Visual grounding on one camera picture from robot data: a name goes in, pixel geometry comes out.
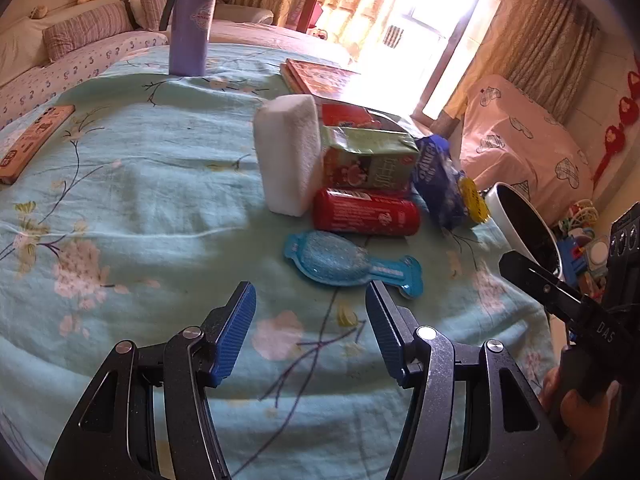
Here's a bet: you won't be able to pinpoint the large striped pillow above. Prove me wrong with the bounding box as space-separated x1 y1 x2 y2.
42 2 133 63

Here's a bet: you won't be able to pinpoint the thin book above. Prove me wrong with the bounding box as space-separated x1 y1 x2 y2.
280 61 311 96

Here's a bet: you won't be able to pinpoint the armchair with heart-print cover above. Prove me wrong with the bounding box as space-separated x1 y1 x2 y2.
460 75 596 226

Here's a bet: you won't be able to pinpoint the blue snack wrapper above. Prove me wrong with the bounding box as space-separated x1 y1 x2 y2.
411 134 473 231

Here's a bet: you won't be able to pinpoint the blue blister pack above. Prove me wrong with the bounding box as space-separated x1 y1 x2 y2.
283 230 424 301

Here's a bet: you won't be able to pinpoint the white foam block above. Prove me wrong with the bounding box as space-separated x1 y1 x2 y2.
252 94 325 217

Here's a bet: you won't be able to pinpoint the yellow round lid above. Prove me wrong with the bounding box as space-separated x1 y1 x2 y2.
460 177 488 224

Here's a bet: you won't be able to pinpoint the person's right hand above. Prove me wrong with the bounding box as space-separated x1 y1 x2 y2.
541 366 640 480

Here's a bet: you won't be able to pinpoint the white cushion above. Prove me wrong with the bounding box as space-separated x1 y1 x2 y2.
0 15 51 86

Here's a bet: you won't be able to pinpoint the purple thermos bottle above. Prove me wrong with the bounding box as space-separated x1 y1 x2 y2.
159 0 224 77

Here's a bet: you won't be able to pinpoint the white cage ball toy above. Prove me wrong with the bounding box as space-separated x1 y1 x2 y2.
570 200 598 231

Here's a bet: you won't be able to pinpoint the wooden sliding door frame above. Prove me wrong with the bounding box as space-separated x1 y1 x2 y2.
297 0 501 117

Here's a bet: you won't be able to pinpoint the sofa with floral cover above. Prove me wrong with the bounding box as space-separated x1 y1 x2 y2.
0 0 351 131

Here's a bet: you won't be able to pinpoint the green and red drink carton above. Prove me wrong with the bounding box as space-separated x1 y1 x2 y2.
320 125 420 197

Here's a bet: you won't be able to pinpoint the red snack packet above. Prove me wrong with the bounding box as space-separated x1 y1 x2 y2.
320 103 401 133

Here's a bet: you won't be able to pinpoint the red picture book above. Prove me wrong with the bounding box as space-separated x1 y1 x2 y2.
286 58 362 100

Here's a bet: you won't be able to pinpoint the phone in patterned case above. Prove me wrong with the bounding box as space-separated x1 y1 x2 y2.
0 105 76 184

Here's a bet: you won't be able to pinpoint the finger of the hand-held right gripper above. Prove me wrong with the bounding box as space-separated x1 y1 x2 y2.
499 251 598 331

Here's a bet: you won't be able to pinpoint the red hanging heart ornaments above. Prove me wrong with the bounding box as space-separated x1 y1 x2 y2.
592 67 640 186

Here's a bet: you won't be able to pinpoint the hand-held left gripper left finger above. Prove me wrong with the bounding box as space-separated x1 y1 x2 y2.
44 281 257 480

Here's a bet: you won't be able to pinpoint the red cylindrical can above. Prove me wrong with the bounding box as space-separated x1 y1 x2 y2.
313 187 420 237

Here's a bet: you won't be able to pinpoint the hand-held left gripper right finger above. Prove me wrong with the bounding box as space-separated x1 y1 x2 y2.
365 281 576 480

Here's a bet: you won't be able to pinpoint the white bowl dark inside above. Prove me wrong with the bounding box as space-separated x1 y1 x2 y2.
484 181 563 281

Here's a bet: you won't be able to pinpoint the colourful plastic toy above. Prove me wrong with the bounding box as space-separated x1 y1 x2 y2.
557 227 610 296

